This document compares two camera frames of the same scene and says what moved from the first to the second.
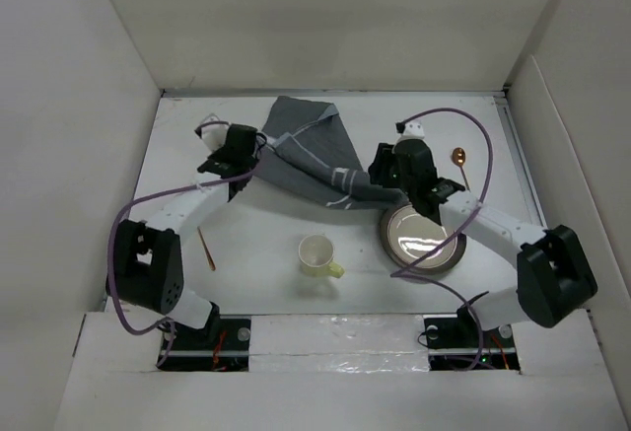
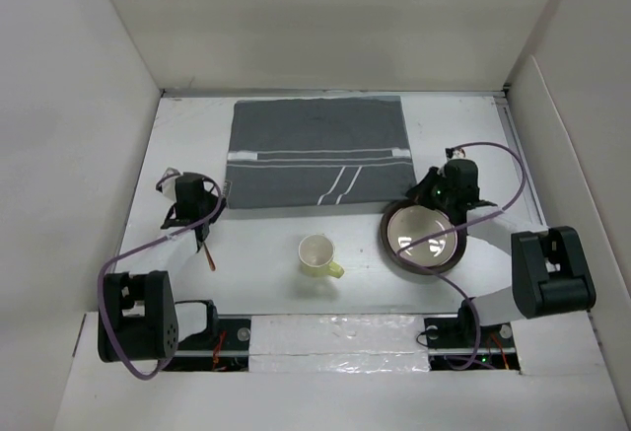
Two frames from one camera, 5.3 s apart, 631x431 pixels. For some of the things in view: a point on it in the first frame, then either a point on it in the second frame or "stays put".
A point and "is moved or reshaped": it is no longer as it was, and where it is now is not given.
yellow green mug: x=315 y=254 stays put
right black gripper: x=379 y=169 → x=420 y=191
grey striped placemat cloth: x=311 y=156 is moved or reshaped
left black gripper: x=214 y=156 → x=214 y=217
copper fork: x=210 y=260 stays put
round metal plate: x=410 y=240 stays put
